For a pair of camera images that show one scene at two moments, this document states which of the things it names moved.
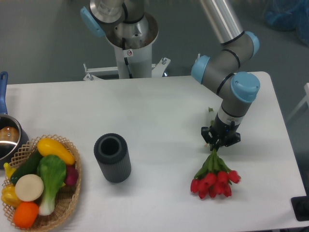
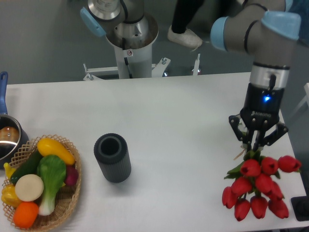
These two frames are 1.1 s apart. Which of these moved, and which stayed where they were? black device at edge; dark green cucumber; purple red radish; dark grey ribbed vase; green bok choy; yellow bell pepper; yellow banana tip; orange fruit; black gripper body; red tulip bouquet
Moved: black gripper body; red tulip bouquet
Stayed: green bok choy; dark green cucumber; orange fruit; dark grey ribbed vase; yellow bell pepper; purple red radish; black device at edge; yellow banana tip
